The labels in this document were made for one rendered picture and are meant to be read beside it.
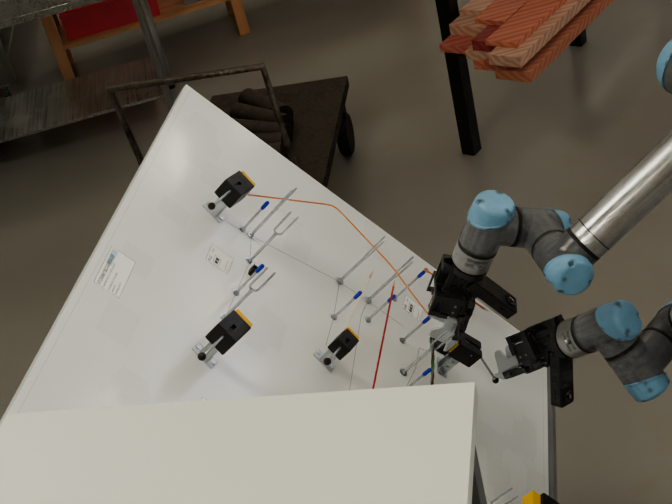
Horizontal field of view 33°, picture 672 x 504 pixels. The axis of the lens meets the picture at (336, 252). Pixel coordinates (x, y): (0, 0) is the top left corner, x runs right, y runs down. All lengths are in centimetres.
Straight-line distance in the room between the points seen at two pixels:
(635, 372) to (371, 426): 110
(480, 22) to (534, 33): 27
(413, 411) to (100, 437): 32
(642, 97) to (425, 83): 115
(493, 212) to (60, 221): 387
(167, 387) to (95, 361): 13
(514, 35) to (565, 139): 81
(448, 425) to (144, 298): 91
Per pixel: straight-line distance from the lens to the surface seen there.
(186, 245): 204
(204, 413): 117
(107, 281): 187
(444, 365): 230
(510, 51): 453
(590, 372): 394
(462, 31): 485
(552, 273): 196
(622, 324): 209
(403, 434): 108
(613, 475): 359
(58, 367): 172
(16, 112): 647
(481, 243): 205
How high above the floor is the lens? 258
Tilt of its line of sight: 33 degrees down
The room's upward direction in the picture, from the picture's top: 15 degrees counter-clockwise
